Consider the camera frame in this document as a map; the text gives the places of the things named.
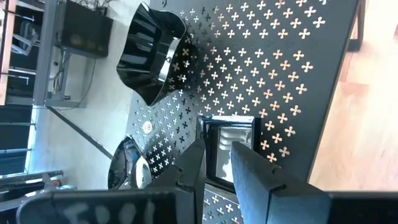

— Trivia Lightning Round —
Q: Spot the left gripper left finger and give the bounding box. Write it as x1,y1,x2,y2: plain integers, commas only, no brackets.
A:
144,138,207,224

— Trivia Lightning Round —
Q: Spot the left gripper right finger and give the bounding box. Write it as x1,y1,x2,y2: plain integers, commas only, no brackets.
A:
231,141,331,224

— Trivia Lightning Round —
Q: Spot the black ring-shaped dish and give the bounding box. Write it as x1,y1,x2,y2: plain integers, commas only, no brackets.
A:
107,135,153,190

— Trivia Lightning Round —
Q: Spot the black perforated metal shelf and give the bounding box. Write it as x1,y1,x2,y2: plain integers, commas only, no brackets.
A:
126,0,366,224

